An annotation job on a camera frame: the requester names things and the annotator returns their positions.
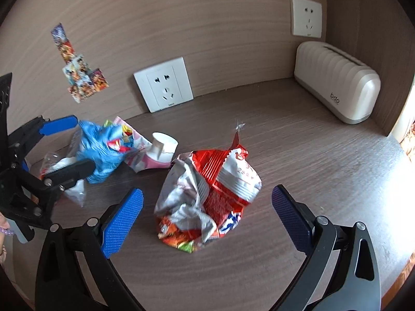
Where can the wooden desk hutch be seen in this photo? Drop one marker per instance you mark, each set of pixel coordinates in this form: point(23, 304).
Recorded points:
point(356, 6)

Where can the clear plastic bag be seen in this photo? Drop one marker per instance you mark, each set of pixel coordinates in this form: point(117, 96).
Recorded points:
point(76, 194)

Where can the red white snack bag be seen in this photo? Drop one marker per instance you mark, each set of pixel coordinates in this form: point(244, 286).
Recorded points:
point(233, 175)

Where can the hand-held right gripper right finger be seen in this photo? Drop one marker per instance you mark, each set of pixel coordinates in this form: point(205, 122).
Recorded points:
point(291, 220)

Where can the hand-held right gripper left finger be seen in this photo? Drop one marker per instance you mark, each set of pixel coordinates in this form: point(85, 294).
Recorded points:
point(124, 220)

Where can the blue cartoon sticker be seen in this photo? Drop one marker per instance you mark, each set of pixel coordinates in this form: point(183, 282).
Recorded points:
point(59, 31)

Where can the person's left forearm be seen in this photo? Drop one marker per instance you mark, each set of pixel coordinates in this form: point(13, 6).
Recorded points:
point(2, 249)

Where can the white wall socket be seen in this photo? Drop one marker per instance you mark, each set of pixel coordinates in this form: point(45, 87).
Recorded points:
point(306, 16)
point(163, 84)

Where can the silver foil wrapper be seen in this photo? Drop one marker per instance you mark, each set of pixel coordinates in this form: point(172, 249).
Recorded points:
point(184, 207)

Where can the blue plastic bag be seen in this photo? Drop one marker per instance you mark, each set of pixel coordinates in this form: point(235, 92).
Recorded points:
point(103, 149)

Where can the white ribbed box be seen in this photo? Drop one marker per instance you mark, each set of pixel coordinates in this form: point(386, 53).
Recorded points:
point(337, 81)

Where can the orange patterned blanket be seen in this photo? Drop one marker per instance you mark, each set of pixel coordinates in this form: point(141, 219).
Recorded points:
point(411, 142)

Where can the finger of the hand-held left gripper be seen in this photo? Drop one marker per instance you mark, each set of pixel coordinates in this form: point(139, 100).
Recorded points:
point(74, 171)
point(60, 124)

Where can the pale cartoon sticker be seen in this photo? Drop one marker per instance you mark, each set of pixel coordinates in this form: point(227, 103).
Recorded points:
point(77, 68)

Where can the orange cartoon sticker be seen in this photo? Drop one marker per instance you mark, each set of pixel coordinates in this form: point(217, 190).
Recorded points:
point(67, 51)

